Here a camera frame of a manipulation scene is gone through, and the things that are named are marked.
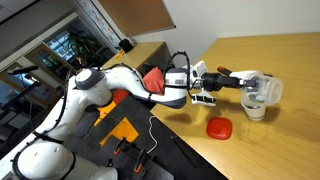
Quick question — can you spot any red plastic lid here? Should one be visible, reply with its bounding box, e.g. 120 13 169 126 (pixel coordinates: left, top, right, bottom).
205 116 233 141

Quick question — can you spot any clear plastic bowl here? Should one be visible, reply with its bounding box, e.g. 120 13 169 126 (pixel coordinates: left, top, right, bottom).
240 73 284 110

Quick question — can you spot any wooden side desk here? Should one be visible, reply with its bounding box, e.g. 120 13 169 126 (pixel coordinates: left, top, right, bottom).
101 40 172 72

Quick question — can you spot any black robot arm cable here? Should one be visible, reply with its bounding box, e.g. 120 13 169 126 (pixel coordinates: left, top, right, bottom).
31 50 201 138

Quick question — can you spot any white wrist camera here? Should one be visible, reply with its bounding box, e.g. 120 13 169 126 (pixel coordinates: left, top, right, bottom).
191 93 217 108

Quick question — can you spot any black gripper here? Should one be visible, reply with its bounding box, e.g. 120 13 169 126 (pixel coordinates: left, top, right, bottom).
201 72 261 93

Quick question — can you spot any white cable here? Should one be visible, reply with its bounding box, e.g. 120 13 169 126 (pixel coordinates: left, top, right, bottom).
146 115 159 155

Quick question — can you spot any brown wall panel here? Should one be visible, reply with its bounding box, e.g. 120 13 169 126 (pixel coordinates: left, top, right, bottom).
98 0 177 38

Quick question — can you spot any white paper cup bowl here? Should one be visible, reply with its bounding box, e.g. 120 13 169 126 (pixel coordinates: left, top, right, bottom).
241 99 268 122

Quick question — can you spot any green potted plant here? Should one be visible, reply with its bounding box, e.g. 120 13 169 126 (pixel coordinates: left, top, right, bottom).
66 30 109 68

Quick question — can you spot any small black desk object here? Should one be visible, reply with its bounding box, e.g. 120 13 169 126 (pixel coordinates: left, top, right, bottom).
118 38 135 53

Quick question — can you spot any white board strip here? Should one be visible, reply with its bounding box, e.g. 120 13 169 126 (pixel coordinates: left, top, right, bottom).
75 0 123 48

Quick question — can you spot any black camera on stand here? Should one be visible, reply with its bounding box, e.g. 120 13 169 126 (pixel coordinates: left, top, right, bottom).
6 65 42 101

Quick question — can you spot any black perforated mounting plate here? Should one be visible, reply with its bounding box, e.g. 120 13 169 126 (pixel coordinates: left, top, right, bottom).
99 136 176 180

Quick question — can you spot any red cloth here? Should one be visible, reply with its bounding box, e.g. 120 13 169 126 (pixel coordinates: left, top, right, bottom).
142 67 166 97

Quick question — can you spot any orange black clamp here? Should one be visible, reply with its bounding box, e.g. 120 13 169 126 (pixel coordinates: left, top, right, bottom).
113 137 125 156
133 149 147 174

